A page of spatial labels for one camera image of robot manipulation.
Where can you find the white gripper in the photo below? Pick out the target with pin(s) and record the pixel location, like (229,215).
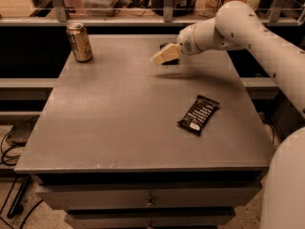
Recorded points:
(187,43)

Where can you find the clear plastic container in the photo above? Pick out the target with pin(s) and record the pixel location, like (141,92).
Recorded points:
(99,7)

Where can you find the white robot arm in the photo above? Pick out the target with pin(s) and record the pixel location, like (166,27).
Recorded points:
(236,25)

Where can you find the black rxbar wrapper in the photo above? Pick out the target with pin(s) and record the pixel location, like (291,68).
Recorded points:
(195,119)

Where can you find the grey drawer cabinet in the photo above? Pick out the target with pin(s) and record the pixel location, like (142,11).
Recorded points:
(108,151)

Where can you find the dark power adapter box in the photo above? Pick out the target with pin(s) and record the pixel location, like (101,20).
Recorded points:
(19,135)

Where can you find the grey shelf rail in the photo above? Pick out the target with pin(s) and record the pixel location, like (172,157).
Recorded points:
(136,12)

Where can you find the dark blue rxbar wrapper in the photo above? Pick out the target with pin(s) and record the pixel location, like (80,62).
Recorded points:
(172,62)

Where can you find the gold soda can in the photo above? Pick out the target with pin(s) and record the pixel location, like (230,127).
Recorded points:
(80,42)

